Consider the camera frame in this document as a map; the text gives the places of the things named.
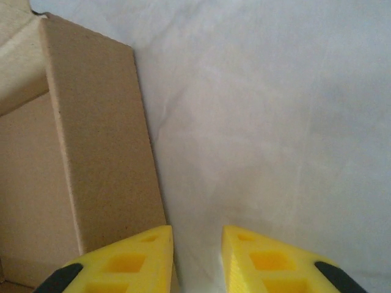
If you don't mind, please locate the brown cardboard paper box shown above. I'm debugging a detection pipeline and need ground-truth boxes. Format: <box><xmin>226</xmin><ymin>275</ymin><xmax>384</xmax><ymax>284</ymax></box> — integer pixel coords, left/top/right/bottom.
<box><xmin>0</xmin><ymin>0</ymin><xmax>168</xmax><ymax>291</ymax></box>

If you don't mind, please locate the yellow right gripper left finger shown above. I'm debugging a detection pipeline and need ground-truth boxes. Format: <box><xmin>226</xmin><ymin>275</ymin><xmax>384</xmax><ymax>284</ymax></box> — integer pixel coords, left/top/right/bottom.
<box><xmin>32</xmin><ymin>225</ymin><xmax>176</xmax><ymax>293</ymax></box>

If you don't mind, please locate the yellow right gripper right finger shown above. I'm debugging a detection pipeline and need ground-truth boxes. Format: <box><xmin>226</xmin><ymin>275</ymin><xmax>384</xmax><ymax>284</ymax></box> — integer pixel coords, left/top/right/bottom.
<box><xmin>221</xmin><ymin>225</ymin><xmax>365</xmax><ymax>293</ymax></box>

